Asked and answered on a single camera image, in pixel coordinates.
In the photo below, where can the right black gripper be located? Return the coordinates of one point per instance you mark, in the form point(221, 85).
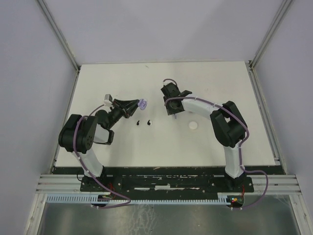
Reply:
point(170, 110)

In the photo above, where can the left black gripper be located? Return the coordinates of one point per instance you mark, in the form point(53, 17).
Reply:
point(120, 105)

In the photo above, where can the purple earbud charging case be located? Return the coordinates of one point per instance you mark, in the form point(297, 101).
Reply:
point(142, 104)

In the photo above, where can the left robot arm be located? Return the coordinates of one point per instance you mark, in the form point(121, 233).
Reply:
point(80, 133)

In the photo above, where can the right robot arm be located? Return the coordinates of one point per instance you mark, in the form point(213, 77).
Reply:
point(230, 128)

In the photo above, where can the white round charging case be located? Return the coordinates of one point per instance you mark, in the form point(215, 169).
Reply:
point(193, 125)

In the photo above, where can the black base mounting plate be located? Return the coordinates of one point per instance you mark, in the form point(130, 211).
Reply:
point(171, 182)

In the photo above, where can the right controller board with LEDs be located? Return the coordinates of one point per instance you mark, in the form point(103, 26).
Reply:
point(236, 201)

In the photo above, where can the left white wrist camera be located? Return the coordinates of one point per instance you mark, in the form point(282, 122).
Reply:
point(108, 100)

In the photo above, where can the left aluminium frame post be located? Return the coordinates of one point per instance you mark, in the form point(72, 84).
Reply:
point(58, 33)

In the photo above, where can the aluminium frame post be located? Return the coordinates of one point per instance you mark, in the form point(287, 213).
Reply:
point(273, 27)
point(58, 33)

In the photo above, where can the white slotted cable duct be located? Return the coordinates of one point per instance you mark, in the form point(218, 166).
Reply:
point(97, 199)

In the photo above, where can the aluminium front rail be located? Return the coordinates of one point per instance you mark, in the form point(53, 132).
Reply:
point(277, 184)

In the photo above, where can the right aluminium frame post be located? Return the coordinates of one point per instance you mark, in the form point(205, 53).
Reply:
point(273, 27)

